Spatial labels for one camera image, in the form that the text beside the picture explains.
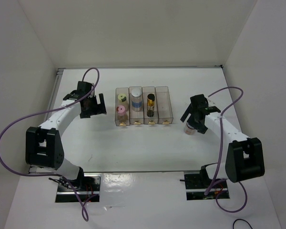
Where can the red label spice jar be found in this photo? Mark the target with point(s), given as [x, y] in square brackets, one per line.
[189, 130]

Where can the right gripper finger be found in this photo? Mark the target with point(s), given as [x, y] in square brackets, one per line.
[186, 113]
[201, 128]

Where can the pink cap spice bottle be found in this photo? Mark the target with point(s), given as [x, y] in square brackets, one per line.
[121, 114]

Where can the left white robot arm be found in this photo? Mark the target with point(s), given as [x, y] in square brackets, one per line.
[44, 147]

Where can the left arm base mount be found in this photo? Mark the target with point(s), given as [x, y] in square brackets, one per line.
[90, 191]

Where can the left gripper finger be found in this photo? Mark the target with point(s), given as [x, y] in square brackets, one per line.
[101, 106]
[87, 113]

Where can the clear organizer bin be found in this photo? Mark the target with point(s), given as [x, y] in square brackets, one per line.
[150, 120]
[136, 118]
[119, 91]
[165, 114]

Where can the white blue cylindrical shaker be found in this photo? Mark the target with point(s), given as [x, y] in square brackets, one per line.
[136, 99]

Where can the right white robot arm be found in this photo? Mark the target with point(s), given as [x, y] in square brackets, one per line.
[244, 155]

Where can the yellow cap spice bottle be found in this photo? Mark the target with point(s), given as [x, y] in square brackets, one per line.
[122, 99]

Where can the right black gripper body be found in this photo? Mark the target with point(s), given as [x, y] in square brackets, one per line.
[192, 120]

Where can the black gold pepper grinder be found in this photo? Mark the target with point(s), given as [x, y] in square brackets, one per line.
[150, 105]

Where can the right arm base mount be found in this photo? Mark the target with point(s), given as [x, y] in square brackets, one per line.
[195, 188]

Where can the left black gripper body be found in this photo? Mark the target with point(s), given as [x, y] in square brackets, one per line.
[92, 102]

